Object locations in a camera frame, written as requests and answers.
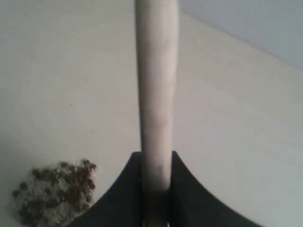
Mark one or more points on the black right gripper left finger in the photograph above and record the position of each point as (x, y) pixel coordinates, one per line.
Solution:
(121, 205)

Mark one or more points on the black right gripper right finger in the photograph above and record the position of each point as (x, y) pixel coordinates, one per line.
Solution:
(192, 205)

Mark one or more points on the wooden paint brush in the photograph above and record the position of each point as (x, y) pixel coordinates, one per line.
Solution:
(157, 30)

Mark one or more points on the pile of pellets and grains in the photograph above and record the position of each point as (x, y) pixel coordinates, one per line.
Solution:
(55, 195)

